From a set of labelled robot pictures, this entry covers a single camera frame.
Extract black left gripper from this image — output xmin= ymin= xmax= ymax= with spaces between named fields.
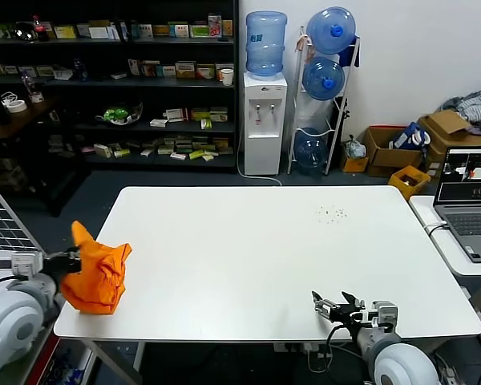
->
xmin=42 ymin=245 xmax=83 ymax=282

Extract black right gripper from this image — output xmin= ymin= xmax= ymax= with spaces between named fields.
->
xmin=311 ymin=290 xmax=376 ymax=328

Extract orange t-shirt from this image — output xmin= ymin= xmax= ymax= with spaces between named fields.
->
xmin=59 ymin=220 xmax=134 ymax=318

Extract white power strip under table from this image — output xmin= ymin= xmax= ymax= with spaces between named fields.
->
xmin=273 ymin=342 xmax=325 ymax=355

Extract scattered small debris specks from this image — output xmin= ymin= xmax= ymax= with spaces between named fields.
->
xmin=317 ymin=205 xmax=349 ymax=225

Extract red cart with white top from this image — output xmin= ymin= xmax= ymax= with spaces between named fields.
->
xmin=26 ymin=320 xmax=65 ymax=385

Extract white side table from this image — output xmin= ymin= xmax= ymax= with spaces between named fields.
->
xmin=407 ymin=195 xmax=481 ymax=348

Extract white floor power strip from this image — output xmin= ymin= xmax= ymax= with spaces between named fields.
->
xmin=439 ymin=360 xmax=463 ymax=381

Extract yellow plastic crate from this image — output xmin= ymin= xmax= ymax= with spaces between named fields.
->
xmin=387 ymin=164 xmax=431 ymax=201

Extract small yellow box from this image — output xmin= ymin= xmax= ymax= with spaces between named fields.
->
xmin=340 ymin=156 xmax=369 ymax=174

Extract brown wooden table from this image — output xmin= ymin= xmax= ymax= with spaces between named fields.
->
xmin=0 ymin=95 xmax=91 ymax=220

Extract bowl with green packets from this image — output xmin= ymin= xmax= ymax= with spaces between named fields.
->
xmin=95 ymin=102 xmax=143 ymax=128

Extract grey laptop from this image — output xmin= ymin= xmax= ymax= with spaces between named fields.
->
xmin=433 ymin=146 xmax=481 ymax=264

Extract open brown cardboard box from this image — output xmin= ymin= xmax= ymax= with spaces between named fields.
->
xmin=362 ymin=126 xmax=424 ymax=178

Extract crumpled clear plastic bag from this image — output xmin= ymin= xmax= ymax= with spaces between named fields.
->
xmin=342 ymin=136 xmax=366 ymax=160

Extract clear plastic bottle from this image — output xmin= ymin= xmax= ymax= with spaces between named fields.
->
xmin=22 ymin=75 xmax=44 ymax=104

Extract white water dispenser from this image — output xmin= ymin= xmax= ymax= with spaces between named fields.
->
xmin=242 ymin=73 xmax=289 ymax=176

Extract blue white bag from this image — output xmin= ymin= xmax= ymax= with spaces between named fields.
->
xmin=389 ymin=122 xmax=431 ymax=156

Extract black shelving unit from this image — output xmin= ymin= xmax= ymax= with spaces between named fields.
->
xmin=0 ymin=0 xmax=240 ymax=174

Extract white metal jug rack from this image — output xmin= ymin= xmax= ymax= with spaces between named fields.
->
xmin=287 ymin=26 xmax=362 ymax=176

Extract black tripod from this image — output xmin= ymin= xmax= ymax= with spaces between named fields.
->
xmin=331 ymin=97 xmax=350 ymax=169

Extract large brown cardboard box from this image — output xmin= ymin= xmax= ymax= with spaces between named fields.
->
xmin=417 ymin=111 xmax=481 ymax=177

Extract shiny metal bowl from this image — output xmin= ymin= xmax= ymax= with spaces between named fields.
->
xmin=14 ymin=22 xmax=38 ymax=43

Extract cola bottle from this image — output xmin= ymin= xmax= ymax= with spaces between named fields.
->
xmin=31 ymin=15 xmax=50 ymax=43

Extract pink packet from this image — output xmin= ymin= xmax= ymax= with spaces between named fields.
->
xmin=207 ymin=14 xmax=223 ymax=39

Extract blue water jug with label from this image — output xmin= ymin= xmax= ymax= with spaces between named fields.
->
xmin=246 ymin=10 xmax=289 ymax=79

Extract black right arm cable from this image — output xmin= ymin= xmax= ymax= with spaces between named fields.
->
xmin=323 ymin=322 xmax=358 ymax=359

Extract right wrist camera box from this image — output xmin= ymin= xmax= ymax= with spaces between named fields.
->
xmin=369 ymin=300 xmax=398 ymax=332

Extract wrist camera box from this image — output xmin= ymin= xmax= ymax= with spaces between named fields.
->
xmin=10 ymin=251 xmax=43 ymax=278
xmin=369 ymin=300 xmax=398 ymax=332

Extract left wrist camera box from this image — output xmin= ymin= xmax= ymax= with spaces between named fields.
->
xmin=10 ymin=251 xmax=43 ymax=278

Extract white wire grid panel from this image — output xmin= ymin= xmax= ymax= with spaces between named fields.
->
xmin=0 ymin=172 xmax=46 ymax=258

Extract white laptop cable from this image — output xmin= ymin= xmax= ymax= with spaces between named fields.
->
xmin=422 ymin=219 xmax=448 ymax=236

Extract white dispenser power cable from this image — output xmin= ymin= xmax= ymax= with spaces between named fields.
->
xmin=236 ymin=132 xmax=284 ymax=188

